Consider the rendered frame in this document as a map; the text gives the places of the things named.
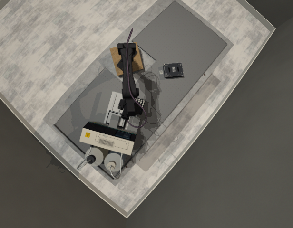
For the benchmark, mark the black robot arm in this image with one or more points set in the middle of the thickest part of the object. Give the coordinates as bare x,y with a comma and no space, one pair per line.
129,104

